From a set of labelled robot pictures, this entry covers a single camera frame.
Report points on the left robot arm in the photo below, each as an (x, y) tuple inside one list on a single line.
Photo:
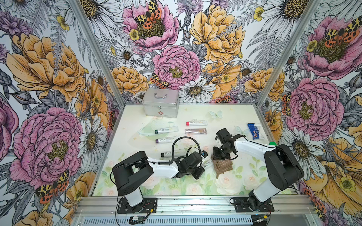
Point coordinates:
[(132, 172)]

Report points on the silver metal first-aid case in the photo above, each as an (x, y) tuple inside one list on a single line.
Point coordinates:
[(161, 103)]

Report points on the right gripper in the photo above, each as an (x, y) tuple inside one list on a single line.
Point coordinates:
[(217, 156)]

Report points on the blue bandage packet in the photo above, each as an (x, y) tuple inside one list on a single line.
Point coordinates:
[(254, 130)]

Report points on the pink cap toothpaste tube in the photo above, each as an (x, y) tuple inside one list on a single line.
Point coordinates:
[(197, 123)]

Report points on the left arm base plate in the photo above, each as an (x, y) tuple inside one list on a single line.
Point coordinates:
[(148, 205)]

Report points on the green cap white bottle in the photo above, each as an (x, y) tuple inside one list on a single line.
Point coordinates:
[(272, 143)]

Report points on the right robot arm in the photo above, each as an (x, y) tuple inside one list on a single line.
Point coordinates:
[(282, 167)]

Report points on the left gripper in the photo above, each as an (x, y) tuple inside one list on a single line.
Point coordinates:
[(199, 171)]

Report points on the dark green cap toothpaste tube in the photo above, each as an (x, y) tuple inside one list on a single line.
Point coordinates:
[(167, 130)]

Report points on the purple cap toothpaste tube upper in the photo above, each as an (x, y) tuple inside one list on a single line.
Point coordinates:
[(166, 140)]

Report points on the metallic pink toothpaste tube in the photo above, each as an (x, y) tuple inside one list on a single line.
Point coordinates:
[(199, 131)]

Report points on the aluminium front rail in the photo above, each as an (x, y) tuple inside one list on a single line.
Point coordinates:
[(286, 210)]

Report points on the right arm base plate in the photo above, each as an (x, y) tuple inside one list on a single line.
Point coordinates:
[(251, 205)]

